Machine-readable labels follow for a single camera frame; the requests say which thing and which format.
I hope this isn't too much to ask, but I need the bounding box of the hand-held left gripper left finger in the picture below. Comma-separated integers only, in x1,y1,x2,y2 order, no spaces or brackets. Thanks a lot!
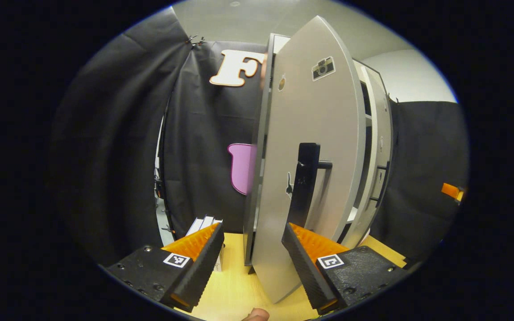
105,222,225,313

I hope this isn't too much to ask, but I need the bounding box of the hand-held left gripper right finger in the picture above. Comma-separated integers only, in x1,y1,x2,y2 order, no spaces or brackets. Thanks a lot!
282,222,408,315

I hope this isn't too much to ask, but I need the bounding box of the white and grey cabinet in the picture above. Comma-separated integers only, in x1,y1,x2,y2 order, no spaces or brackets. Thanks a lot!
243,33,394,273

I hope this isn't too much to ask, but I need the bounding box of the white cabinet door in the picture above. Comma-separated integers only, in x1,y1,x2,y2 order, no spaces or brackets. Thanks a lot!
344,60,394,250
250,16,367,305

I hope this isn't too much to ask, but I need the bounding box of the black backdrop cloth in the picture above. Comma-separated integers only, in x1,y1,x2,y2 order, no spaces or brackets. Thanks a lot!
371,100,469,263
47,7,266,268

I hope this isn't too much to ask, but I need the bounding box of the black door handle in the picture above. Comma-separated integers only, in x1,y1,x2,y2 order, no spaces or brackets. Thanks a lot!
287,143,333,228

